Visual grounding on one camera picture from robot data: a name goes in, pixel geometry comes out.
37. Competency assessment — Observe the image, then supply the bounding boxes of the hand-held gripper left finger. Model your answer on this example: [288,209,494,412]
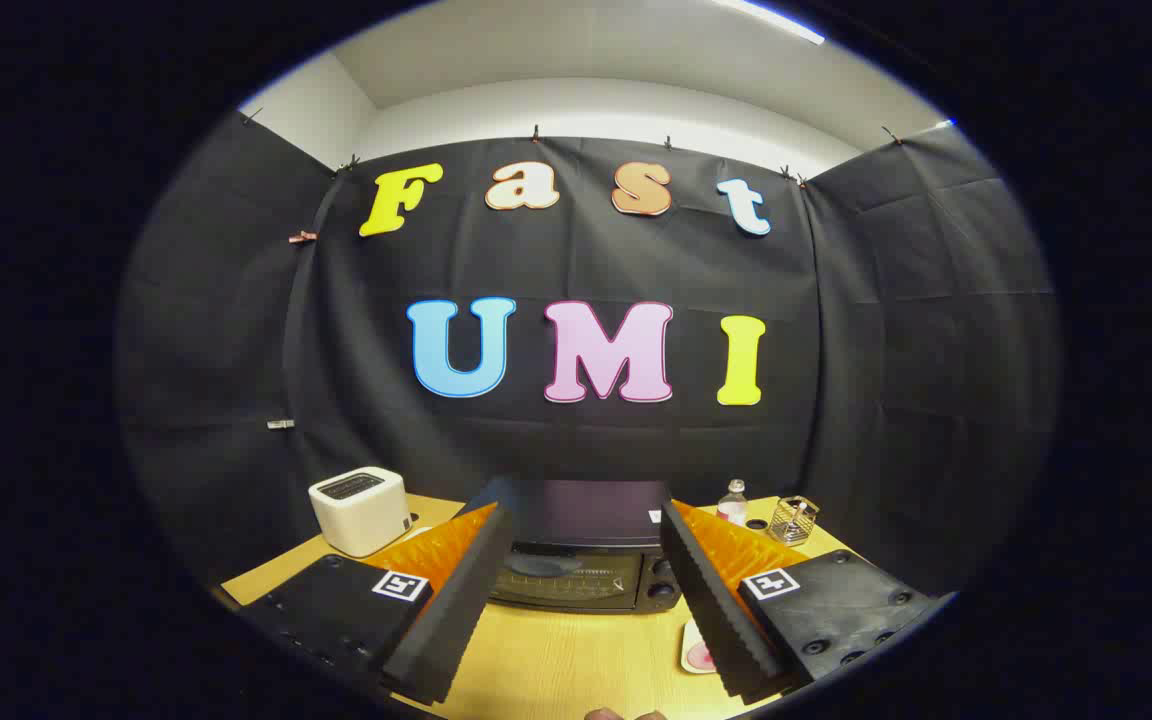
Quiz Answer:
[236,500,517,706]

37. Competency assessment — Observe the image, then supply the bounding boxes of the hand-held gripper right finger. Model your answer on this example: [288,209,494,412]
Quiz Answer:
[658,498,937,706]

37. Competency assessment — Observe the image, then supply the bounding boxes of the cream square plate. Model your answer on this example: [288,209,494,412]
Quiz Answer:
[680,618,727,675]

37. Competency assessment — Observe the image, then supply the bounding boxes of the black toaster oven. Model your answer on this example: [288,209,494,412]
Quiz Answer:
[456,476,687,613]

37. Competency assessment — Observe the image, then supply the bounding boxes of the white bread toaster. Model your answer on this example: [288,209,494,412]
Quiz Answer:
[308,466,413,559]

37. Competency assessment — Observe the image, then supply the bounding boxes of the black backdrop cloth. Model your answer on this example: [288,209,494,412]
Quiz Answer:
[116,110,1062,601]

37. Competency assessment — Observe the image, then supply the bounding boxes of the wire mesh holder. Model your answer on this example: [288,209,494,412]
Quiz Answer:
[768,495,821,547]

